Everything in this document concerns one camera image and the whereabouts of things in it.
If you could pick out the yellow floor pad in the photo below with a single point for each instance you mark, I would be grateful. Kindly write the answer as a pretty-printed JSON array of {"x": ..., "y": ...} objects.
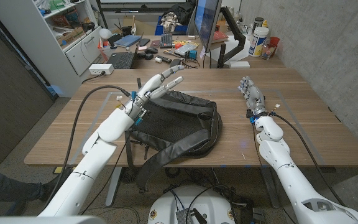
[{"x": 58, "y": 170}]

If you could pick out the red cup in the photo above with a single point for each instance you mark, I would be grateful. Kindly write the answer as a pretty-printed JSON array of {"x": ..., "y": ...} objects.
[{"x": 274, "y": 42}]

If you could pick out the small black keyboard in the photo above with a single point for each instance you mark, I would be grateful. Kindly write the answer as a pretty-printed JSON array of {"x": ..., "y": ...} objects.
[{"x": 166, "y": 40}]

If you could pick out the round white lamp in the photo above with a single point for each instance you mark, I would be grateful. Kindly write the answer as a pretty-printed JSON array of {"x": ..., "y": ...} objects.
[{"x": 105, "y": 33}]

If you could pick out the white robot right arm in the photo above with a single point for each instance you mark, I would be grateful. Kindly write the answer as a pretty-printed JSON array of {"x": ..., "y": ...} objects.
[{"x": 287, "y": 174}]

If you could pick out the black remote control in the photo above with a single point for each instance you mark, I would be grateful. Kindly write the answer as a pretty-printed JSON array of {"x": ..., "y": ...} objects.
[{"x": 164, "y": 59}]

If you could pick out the silver flat device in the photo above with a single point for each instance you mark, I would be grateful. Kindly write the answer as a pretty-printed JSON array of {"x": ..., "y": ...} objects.
[{"x": 185, "y": 49}]

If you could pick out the blue notebook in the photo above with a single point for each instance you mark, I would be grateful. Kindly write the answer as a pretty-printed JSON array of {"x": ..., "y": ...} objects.
[{"x": 131, "y": 40}]

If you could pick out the cardboard box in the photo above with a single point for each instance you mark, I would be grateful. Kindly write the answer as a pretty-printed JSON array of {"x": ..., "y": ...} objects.
[{"x": 70, "y": 37}]

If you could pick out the brown cardboard sheet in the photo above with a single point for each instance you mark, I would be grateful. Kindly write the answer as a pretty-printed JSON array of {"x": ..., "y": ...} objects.
[{"x": 143, "y": 27}]

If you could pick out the computer monitor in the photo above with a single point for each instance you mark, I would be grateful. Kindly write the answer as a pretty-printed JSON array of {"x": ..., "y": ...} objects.
[{"x": 205, "y": 21}]

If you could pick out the black laptop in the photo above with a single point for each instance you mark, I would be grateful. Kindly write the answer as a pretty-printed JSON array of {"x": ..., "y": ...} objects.
[{"x": 121, "y": 60}]

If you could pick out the black backpack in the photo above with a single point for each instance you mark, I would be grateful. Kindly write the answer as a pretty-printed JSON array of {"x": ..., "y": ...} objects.
[{"x": 172, "y": 124}]

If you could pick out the small blue cube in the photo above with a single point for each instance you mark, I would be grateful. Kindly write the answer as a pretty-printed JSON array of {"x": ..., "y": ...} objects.
[{"x": 192, "y": 54}]

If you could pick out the glass jar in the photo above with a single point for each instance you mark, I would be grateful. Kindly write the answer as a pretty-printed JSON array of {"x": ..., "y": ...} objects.
[{"x": 266, "y": 52}]

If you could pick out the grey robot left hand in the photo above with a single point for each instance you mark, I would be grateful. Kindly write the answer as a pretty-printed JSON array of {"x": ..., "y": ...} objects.
[{"x": 149, "y": 91}]

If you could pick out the person's leg in jeans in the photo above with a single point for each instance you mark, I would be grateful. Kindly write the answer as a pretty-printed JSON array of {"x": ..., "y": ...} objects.
[{"x": 8, "y": 186}]

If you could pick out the flat white box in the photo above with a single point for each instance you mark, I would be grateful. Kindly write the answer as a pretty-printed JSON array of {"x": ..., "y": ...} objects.
[{"x": 239, "y": 64}]

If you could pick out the yellow bottle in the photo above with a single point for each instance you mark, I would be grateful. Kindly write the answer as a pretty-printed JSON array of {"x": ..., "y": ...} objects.
[{"x": 264, "y": 24}]

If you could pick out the black computer mouse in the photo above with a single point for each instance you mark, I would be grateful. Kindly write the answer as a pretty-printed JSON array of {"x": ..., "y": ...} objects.
[{"x": 151, "y": 50}]

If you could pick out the black round case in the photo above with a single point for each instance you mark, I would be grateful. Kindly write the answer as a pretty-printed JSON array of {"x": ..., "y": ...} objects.
[{"x": 145, "y": 56}]

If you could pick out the blue storage bin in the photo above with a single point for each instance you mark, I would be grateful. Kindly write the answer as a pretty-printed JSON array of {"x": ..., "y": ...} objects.
[{"x": 179, "y": 30}]

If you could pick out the white power strip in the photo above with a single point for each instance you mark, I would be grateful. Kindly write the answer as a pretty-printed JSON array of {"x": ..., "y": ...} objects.
[{"x": 99, "y": 69}]

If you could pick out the white robot torso base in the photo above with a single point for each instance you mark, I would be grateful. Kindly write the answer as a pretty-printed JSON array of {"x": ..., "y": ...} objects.
[{"x": 204, "y": 205}]

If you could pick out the white table leg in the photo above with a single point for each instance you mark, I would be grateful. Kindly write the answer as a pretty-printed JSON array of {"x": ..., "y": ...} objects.
[{"x": 113, "y": 186}]

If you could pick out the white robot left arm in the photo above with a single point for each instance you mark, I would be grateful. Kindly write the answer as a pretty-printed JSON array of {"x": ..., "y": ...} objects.
[{"x": 85, "y": 174}]

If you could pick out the white wipes canister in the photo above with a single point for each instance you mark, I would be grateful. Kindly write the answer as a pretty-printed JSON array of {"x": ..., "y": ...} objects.
[{"x": 257, "y": 42}]

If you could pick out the dark-lid bottle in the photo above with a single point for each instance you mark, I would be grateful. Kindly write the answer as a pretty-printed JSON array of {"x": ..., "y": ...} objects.
[{"x": 258, "y": 23}]

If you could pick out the black bag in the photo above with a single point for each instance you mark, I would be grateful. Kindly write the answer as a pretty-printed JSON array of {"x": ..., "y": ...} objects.
[{"x": 182, "y": 12}]

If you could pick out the pink sticky note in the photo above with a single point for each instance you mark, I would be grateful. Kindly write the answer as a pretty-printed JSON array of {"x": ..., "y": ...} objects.
[{"x": 202, "y": 53}]

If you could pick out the small black fan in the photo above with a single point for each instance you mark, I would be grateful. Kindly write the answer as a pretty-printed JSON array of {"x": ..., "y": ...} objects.
[{"x": 129, "y": 175}]

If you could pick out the white shelf cabinet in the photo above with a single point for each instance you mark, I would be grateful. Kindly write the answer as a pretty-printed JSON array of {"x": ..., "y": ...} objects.
[{"x": 30, "y": 37}]

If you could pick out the whiteboard with black frame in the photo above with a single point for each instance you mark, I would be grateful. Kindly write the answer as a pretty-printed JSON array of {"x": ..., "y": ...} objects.
[{"x": 141, "y": 1}]

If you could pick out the red book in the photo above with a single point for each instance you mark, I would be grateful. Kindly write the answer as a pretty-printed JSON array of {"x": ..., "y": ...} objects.
[{"x": 220, "y": 36}]

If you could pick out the beige crumpled cloth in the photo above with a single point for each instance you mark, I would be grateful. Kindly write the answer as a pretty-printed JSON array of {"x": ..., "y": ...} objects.
[{"x": 169, "y": 20}]

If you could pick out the black shoe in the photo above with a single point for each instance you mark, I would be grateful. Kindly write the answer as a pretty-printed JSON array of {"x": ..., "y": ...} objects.
[{"x": 53, "y": 185}]

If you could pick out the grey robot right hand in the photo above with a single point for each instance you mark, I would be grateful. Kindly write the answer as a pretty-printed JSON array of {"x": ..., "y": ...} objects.
[{"x": 255, "y": 99}]

